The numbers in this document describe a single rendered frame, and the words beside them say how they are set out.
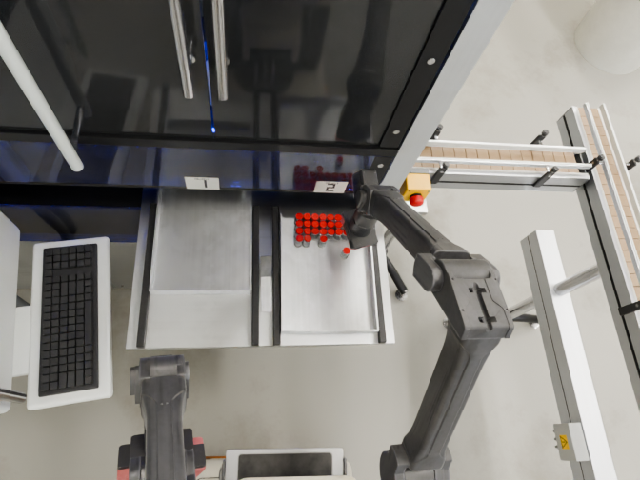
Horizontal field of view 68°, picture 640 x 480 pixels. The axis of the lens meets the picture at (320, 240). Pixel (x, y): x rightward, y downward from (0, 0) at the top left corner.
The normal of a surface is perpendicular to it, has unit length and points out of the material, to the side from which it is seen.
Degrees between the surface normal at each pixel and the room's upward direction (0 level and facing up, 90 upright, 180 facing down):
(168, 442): 41
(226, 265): 0
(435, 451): 55
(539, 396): 0
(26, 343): 0
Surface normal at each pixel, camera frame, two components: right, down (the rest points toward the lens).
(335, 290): 0.14, -0.39
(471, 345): 0.18, 0.54
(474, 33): 0.04, 0.92
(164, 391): 0.17, -0.87
